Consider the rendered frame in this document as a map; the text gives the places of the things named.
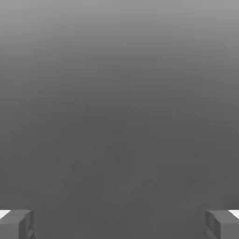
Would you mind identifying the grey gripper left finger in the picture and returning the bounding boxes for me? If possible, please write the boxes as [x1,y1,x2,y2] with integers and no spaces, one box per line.
[0,209,35,239]

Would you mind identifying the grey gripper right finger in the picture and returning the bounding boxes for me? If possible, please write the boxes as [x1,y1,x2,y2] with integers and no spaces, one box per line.
[204,209,239,239]

